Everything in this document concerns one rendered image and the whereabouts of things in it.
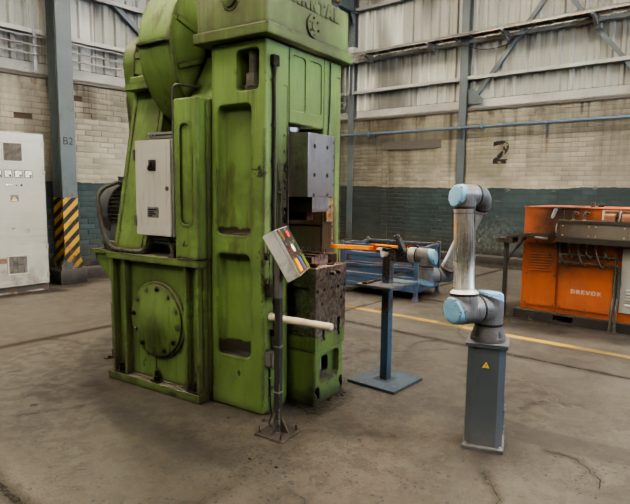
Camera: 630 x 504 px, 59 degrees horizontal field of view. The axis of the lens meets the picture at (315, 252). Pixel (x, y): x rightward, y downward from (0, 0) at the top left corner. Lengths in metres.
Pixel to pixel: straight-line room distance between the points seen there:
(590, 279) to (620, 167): 4.30
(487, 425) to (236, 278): 1.73
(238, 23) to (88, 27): 6.35
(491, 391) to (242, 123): 2.14
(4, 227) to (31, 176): 0.75
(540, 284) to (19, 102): 7.20
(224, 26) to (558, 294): 4.52
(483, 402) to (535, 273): 3.52
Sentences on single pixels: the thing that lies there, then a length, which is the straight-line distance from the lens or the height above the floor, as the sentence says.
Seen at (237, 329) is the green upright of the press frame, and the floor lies 0.50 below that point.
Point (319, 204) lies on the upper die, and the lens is 3.58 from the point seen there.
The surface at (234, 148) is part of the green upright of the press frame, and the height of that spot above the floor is 1.66.
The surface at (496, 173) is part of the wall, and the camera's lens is 11.08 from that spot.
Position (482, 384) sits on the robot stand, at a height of 0.37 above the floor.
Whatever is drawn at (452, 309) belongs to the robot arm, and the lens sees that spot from 3.01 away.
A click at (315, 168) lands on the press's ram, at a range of 3.54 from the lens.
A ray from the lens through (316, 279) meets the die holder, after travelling 3.49.
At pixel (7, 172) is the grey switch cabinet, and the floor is 1.58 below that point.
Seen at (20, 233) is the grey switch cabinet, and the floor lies 0.80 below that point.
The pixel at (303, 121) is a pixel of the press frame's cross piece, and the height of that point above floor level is 1.85.
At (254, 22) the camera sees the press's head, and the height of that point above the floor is 2.37.
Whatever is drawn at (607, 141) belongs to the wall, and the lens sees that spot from 10.54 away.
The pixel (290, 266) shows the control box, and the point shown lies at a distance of 2.92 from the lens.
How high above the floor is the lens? 1.42
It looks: 7 degrees down
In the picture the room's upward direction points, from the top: 1 degrees clockwise
